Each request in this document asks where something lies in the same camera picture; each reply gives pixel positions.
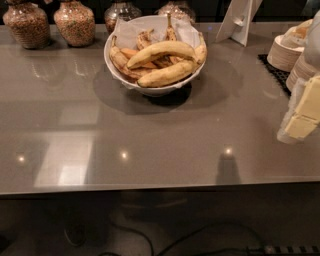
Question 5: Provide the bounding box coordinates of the glass jar of cereal left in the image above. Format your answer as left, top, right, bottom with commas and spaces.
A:
3, 0, 50, 49

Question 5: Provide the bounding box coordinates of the glass jar of colourful cereal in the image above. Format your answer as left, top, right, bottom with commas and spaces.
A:
54, 0, 95, 47

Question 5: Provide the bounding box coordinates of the white sign stand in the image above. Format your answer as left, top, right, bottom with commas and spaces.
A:
216, 0, 263, 47

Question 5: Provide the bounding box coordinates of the paper plate stack back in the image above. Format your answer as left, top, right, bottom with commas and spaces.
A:
267, 19, 312, 72

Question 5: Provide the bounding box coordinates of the black rubber mat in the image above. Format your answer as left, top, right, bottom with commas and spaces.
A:
257, 54, 291, 97

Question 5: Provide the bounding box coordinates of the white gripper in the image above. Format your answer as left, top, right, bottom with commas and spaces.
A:
277, 76, 320, 144

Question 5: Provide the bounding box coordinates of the paper plate stack front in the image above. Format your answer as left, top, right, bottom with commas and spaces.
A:
286, 54, 318, 91

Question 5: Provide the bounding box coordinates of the right edge banana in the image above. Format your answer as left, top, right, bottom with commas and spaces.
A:
195, 32, 207, 65

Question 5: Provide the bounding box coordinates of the white paper bowl liner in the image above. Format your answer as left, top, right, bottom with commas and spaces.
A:
114, 15, 200, 49

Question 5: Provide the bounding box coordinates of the small back banana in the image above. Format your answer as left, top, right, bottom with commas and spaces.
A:
136, 29, 153, 50

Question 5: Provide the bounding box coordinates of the yellow banana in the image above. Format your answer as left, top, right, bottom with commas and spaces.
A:
127, 41, 196, 69
137, 60, 196, 88

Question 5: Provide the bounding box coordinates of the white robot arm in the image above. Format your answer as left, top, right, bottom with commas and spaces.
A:
277, 11, 320, 144

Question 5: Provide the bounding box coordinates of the black power strip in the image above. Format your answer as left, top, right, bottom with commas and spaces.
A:
246, 245, 320, 256

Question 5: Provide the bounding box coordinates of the paper plate stack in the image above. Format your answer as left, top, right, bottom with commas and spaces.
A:
286, 54, 318, 91
267, 19, 312, 72

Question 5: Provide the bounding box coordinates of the upright back banana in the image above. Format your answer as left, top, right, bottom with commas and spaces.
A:
166, 13, 177, 41

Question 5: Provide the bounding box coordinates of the black floor cable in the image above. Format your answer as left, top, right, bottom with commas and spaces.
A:
63, 219, 268, 256

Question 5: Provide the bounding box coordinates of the orange banana piece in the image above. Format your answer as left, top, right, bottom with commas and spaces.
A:
120, 48, 157, 69

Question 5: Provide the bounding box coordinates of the white ceramic bowl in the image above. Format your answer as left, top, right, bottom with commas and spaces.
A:
104, 31, 205, 96

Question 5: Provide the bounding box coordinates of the left spotted banana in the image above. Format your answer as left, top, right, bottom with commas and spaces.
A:
109, 36, 151, 81

